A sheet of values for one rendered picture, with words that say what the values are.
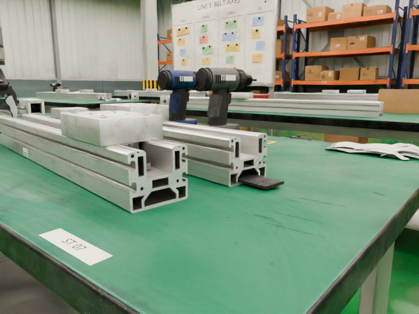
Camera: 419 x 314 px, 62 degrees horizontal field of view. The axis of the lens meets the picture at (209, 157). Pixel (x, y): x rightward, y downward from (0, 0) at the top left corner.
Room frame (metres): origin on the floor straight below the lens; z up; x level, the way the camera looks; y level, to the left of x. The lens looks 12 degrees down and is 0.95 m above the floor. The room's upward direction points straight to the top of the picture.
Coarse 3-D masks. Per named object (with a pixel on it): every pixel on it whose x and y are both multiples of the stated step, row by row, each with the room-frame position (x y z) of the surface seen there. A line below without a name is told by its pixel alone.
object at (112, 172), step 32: (0, 128) 1.01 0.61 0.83; (32, 128) 0.77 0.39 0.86; (32, 160) 0.79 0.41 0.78; (64, 160) 0.66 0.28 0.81; (96, 160) 0.53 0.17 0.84; (128, 160) 0.45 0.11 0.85; (160, 160) 0.52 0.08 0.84; (96, 192) 0.53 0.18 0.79; (128, 192) 0.45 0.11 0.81; (160, 192) 0.54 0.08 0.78
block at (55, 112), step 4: (52, 108) 1.23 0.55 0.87; (56, 108) 1.21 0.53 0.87; (60, 108) 1.21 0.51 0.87; (64, 108) 1.21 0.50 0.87; (68, 108) 1.21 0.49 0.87; (72, 108) 1.21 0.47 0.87; (76, 108) 1.21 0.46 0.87; (80, 108) 1.22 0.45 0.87; (84, 108) 1.23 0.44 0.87; (88, 108) 1.24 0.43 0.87; (52, 112) 1.23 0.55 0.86; (56, 112) 1.20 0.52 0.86; (60, 112) 1.18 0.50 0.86; (52, 116) 1.23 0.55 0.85; (56, 116) 1.20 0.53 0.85
